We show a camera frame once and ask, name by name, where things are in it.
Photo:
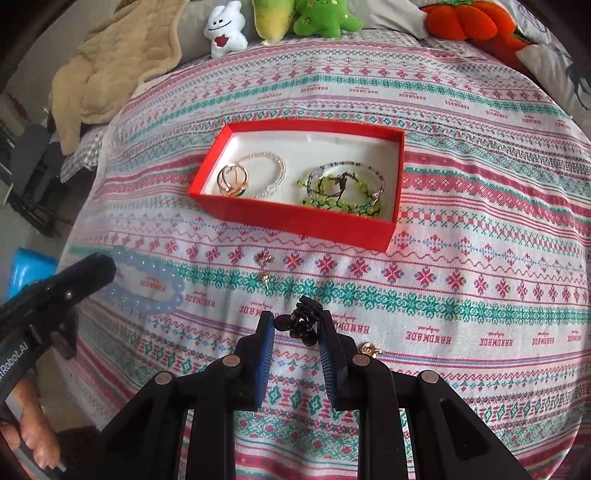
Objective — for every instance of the patterned knit bedspread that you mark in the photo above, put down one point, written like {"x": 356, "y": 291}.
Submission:
{"x": 487, "y": 277}

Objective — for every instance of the red jewelry box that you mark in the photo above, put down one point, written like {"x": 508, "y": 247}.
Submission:
{"x": 331, "y": 180}

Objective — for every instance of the deer print pillow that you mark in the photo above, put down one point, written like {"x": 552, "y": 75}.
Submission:
{"x": 560, "y": 77}

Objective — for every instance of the white ghost plush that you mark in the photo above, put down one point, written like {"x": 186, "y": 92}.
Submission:
{"x": 224, "y": 29}

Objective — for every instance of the yellow green plush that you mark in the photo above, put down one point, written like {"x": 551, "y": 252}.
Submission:
{"x": 273, "y": 18}

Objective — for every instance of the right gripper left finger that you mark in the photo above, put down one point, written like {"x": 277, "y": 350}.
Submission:
{"x": 144, "y": 440}

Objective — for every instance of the red gold earring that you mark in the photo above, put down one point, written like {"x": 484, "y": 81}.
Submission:
{"x": 264, "y": 258}

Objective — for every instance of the gold ring brooch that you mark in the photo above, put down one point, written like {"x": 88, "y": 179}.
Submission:
{"x": 232, "y": 180}

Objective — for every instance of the blue plastic bag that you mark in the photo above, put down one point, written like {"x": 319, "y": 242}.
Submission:
{"x": 28, "y": 267}

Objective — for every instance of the green tree plush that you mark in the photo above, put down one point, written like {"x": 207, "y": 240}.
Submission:
{"x": 326, "y": 18}

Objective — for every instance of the grey checked sheet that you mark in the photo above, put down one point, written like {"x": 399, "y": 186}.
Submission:
{"x": 86, "y": 155}

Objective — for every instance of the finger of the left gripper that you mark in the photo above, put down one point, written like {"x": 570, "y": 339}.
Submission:
{"x": 80, "y": 280}

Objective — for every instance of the beige fleece blanket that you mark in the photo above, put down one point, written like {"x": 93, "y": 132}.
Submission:
{"x": 137, "y": 43}

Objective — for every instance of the red pumpkin plush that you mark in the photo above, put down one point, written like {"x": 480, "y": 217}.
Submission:
{"x": 484, "y": 24}

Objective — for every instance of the person left hand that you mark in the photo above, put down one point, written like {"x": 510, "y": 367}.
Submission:
{"x": 35, "y": 430}

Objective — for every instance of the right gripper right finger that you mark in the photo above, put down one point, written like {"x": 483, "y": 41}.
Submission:
{"x": 410, "y": 426}

